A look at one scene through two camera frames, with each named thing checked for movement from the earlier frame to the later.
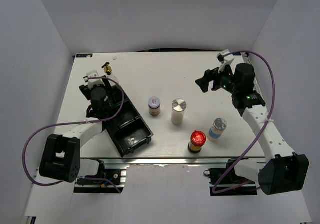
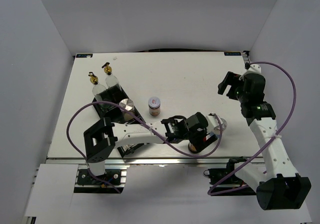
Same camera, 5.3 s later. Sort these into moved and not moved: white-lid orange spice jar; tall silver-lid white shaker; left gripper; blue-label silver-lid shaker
Moved: tall silver-lid white shaker; left gripper
Not moved: blue-label silver-lid shaker; white-lid orange spice jar
